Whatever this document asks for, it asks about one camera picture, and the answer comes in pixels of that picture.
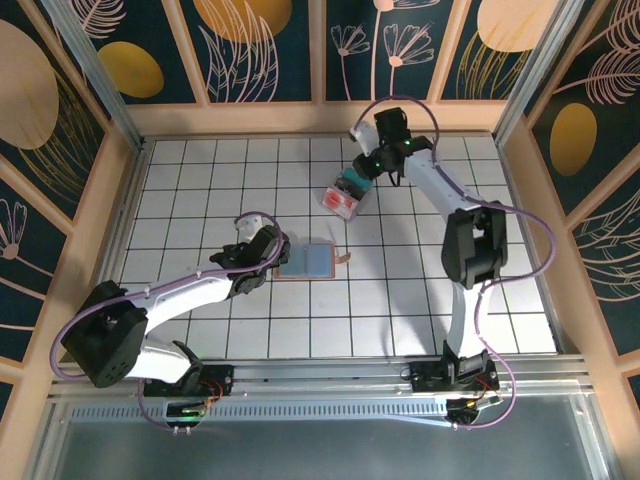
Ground dark printed card stack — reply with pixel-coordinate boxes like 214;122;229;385
335;178;366;199

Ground grey metal base plate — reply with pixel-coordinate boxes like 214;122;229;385
47;417;609;480

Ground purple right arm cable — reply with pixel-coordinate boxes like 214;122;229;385
355;94;556;431

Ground pink leather card holder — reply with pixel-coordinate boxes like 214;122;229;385
272;222;354;282

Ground aluminium frame post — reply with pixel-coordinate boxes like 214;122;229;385
42;0;147;151
492;0;586;146

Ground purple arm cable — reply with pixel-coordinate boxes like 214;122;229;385
52;212;292;432
355;94;556;431

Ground slotted grey cable duct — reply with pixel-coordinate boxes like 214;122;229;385
69;399;451;420

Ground white card red circles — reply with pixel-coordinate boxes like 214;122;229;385
323;187;359;217

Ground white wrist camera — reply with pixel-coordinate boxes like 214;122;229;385
234;214;264;241
348;122;377;156

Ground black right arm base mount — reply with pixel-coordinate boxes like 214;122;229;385
407;349;501;396

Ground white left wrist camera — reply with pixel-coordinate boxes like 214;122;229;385
234;214;264;241

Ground dark floral wall panel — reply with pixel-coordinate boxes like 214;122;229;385
74;0;199;105
179;0;314;104
569;182;640;357
524;0;640;217
439;0;561;101
325;0;464;101
0;154;69;364
0;0;112;221

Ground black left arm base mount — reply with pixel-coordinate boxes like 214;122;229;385
142;363;236;399

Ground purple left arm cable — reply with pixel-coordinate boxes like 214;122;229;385
52;212;292;432

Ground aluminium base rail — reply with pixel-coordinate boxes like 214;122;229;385
49;354;594;401

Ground teal card stack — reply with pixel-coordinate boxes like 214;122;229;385
341;168;372;194

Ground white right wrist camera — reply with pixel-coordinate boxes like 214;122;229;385
348;122;377;156

